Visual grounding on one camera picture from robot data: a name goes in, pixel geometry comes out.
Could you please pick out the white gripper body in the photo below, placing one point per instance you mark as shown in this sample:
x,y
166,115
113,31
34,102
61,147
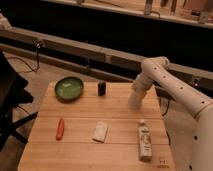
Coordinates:
x,y
141,85

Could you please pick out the white ceramic cup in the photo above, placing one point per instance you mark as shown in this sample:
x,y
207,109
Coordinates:
x,y
135,100

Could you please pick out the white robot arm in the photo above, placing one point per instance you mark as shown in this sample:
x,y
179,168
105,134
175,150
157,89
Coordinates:
x,y
198,104

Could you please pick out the black eraser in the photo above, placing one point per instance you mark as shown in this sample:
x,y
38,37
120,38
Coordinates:
x,y
101,88

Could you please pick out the white plastic bottle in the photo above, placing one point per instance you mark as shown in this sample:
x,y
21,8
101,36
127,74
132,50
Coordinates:
x,y
145,146

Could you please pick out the wooden table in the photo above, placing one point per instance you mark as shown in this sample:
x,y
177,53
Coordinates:
x,y
77,151

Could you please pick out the green bowl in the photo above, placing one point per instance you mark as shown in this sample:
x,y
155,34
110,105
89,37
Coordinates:
x,y
69,88

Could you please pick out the orange carrot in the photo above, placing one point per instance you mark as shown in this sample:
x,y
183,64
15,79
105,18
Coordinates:
x,y
60,129

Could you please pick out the black chair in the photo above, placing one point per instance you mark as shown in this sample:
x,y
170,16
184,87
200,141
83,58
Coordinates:
x,y
12,93

